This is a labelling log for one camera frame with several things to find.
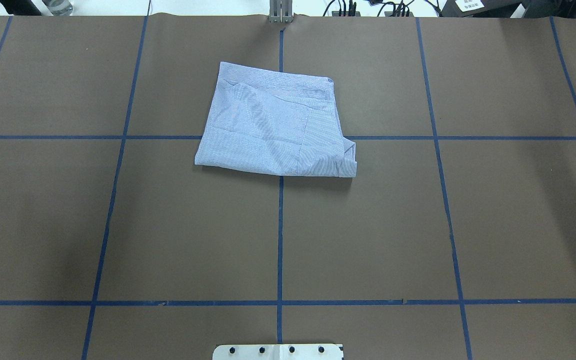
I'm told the blue striped button shirt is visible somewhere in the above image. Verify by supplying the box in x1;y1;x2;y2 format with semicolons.
194;62;358;178

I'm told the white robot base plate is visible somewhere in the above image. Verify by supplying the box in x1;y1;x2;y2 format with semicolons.
212;343;345;360

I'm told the clear water bottle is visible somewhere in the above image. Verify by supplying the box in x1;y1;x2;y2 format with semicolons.
42;0;73;17

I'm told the aluminium frame post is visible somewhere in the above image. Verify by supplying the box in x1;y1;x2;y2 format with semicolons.
269;0;294;24

